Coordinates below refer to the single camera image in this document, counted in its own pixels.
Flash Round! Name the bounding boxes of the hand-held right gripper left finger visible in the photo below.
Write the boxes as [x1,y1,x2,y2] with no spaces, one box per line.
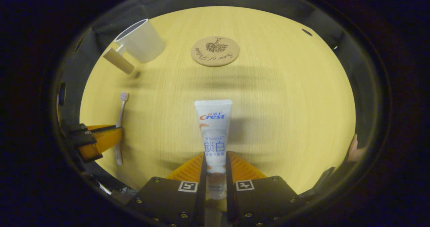
[134,152,207,227]

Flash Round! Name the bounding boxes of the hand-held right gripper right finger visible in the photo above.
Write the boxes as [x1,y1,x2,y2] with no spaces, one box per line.
[226,151,307,227]

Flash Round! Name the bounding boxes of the pale pink toothbrush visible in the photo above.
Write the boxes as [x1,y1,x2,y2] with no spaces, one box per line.
[114,92,130,166]

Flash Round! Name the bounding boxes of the white toothpaste tube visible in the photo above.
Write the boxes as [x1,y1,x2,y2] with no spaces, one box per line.
[194,99,233,200]

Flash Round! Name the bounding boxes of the white cup with wooden handle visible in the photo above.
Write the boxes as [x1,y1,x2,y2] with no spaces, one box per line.
[102,18,166,75]

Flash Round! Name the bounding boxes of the round cork coaster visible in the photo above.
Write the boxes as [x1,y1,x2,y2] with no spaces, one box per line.
[191,36,240,67]

